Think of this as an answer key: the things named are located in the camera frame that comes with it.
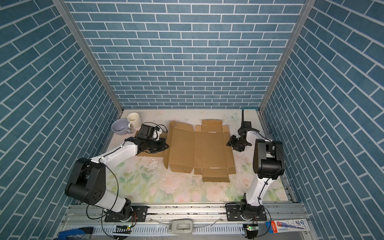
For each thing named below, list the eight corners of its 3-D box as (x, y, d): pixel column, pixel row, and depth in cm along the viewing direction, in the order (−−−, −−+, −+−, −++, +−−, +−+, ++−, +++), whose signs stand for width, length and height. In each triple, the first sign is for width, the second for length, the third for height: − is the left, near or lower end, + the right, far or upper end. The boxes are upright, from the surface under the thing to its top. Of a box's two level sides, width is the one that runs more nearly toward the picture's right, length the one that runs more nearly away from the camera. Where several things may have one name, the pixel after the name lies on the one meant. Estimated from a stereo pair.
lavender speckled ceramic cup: (112, 136, 105) (108, 131, 100) (118, 124, 112) (114, 118, 107) (131, 136, 105) (127, 131, 100) (135, 124, 112) (132, 118, 108)
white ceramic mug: (133, 133, 109) (127, 124, 101) (131, 122, 115) (126, 113, 107) (143, 130, 111) (139, 121, 103) (141, 120, 117) (137, 110, 109)
